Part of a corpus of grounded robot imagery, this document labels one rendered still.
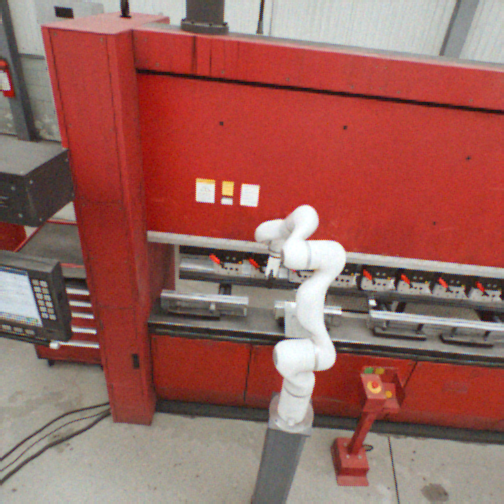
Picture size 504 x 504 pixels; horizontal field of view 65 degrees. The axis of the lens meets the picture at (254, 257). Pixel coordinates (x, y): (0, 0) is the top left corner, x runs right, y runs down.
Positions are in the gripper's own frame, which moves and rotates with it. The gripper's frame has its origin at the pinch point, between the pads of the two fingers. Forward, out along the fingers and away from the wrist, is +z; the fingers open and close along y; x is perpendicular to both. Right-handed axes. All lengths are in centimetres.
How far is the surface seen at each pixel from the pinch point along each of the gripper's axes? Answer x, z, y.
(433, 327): 94, 29, -47
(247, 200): -19.6, -34.3, -10.2
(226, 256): -26.9, -0.7, -13.1
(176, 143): -53, -56, 0
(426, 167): 56, -63, -23
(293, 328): 15.8, 29.3, -8.9
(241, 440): 0, 130, -12
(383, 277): 55, -2, -32
